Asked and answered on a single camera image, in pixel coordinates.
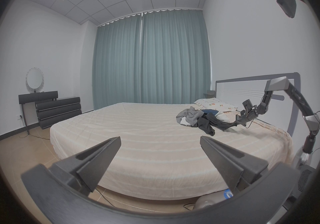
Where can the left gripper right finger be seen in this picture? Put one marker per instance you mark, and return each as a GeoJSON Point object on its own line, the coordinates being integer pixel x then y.
{"type": "Point", "coordinates": [232, 168]}

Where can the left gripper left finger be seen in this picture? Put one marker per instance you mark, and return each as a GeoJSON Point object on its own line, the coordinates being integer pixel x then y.
{"type": "Point", "coordinates": [92, 170]}

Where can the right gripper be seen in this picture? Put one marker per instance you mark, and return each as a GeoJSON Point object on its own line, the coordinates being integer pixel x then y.
{"type": "Point", "coordinates": [248, 116]}

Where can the black T-shirt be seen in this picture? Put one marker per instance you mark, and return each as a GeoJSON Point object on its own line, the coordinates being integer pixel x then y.
{"type": "Point", "coordinates": [207, 124]}

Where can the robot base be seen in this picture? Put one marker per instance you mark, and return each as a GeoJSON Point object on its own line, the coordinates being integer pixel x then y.
{"type": "Point", "coordinates": [207, 204]}

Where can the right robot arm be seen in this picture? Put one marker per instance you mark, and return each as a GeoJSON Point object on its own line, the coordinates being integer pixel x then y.
{"type": "Point", "coordinates": [300, 103]}

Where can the pile of clothes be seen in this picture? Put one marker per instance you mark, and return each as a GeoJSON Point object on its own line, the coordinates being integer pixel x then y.
{"type": "Point", "coordinates": [191, 116]}

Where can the bed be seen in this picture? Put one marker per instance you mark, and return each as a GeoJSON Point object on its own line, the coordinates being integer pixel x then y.
{"type": "Point", "coordinates": [150, 143]}

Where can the white printed pillow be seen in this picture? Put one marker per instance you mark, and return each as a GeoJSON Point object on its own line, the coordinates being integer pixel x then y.
{"type": "Point", "coordinates": [217, 105]}

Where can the grey bedside table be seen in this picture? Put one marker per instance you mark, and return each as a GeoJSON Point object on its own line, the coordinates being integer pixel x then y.
{"type": "Point", "coordinates": [210, 94]}

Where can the black chest of drawers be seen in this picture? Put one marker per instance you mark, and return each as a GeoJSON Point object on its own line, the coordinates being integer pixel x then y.
{"type": "Point", "coordinates": [58, 114]}

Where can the black dressing table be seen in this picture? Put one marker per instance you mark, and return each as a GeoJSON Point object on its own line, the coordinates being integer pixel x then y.
{"type": "Point", "coordinates": [37, 96]}

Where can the blue-green curtain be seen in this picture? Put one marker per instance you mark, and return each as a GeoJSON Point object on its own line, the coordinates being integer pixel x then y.
{"type": "Point", "coordinates": [162, 62]}

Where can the round white-framed mirror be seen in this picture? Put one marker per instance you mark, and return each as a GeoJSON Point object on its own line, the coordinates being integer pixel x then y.
{"type": "Point", "coordinates": [34, 79]}

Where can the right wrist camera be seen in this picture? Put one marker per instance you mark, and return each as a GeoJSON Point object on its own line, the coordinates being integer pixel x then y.
{"type": "Point", "coordinates": [247, 104]}

